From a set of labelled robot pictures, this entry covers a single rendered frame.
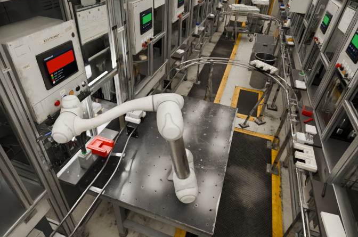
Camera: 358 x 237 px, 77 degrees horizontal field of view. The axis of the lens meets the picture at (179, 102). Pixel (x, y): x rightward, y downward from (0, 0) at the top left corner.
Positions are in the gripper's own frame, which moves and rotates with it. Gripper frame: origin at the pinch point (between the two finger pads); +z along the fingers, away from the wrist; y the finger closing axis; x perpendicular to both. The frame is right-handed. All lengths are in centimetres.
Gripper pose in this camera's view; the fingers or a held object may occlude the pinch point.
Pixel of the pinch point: (83, 148)
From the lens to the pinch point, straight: 165.9
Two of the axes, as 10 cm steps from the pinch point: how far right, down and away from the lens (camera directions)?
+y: -3.2, 5.4, -7.8
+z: -0.6, 8.1, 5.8
